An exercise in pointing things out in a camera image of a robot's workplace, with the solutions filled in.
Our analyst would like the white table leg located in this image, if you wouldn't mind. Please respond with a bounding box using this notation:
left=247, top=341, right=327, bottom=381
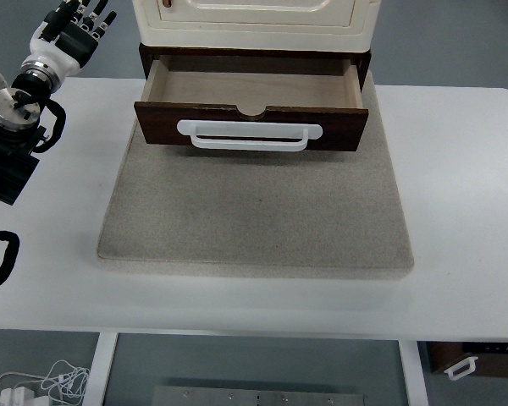
left=82, top=332, right=119, bottom=406
left=398, top=340, right=429, bottom=406

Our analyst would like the white spare handle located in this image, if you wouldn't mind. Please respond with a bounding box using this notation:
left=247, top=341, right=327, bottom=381
left=444, top=356, right=478, bottom=381

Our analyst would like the spare brown drawer box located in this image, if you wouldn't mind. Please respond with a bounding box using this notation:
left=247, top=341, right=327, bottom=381
left=427, top=342, right=508, bottom=378

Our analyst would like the white table leg right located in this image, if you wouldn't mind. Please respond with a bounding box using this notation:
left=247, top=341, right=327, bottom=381
left=398, top=340, right=429, bottom=406

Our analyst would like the cream upper cabinet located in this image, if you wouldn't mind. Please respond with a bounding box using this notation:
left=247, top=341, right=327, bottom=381
left=133, top=0, right=381, bottom=52

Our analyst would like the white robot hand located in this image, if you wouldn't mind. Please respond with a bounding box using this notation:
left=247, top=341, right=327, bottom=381
left=21, top=0, right=116, bottom=87

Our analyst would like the white table leg left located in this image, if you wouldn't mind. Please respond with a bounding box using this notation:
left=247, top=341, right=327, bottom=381
left=82, top=332, right=119, bottom=406

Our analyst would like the black sleeved cable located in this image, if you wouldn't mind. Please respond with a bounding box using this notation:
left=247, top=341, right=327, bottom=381
left=0, top=229, right=21, bottom=294

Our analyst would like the dark wood drawer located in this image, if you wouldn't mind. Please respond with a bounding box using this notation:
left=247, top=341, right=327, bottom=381
left=135, top=59, right=369, bottom=151

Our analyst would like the white cable bundle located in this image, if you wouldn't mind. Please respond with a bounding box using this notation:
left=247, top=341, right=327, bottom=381
left=0, top=359, right=91, bottom=406

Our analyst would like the beige fabric mat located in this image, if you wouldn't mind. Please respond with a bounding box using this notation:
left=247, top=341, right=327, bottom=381
left=97, top=78, right=414, bottom=279

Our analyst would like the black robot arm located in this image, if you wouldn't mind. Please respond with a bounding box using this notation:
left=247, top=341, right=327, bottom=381
left=0, top=1, right=116, bottom=205

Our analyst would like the white charger adapter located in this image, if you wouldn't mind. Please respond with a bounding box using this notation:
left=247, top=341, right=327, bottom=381
left=0, top=387, right=36, bottom=406

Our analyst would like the white drawer handle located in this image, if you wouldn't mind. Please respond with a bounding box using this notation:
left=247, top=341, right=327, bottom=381
left=176, top=119, right=323, bottom=152

